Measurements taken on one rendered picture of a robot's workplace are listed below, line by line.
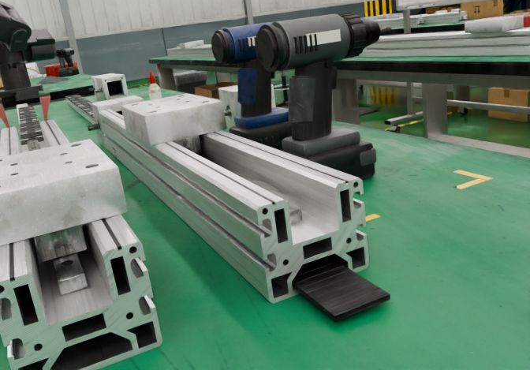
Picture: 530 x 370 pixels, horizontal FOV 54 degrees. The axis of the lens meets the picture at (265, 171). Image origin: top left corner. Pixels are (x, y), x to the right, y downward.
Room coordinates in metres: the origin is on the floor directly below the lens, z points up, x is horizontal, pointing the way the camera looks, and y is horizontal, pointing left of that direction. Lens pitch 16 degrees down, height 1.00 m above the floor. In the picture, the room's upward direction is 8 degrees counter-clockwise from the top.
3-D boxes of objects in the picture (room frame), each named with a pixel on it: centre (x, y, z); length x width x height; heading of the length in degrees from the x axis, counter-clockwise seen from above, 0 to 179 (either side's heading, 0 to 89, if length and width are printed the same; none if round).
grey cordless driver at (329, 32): (0.69, -0.11, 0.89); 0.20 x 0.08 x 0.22; 116
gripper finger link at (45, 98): (1.23, 0.51, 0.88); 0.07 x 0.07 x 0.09; 24
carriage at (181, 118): (0.76, 0.13, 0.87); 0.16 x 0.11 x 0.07; 24
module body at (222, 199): (0.76, 0.13, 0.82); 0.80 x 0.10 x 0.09; 24
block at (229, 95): (1.11, 0.03, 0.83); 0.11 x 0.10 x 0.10; 110
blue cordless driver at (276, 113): (0.92, -0.04, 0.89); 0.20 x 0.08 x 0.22; 116
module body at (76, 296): (0.69, 0.30, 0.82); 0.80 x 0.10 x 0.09; 24
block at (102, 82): (2.08, 0.56, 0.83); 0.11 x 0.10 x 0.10; 118
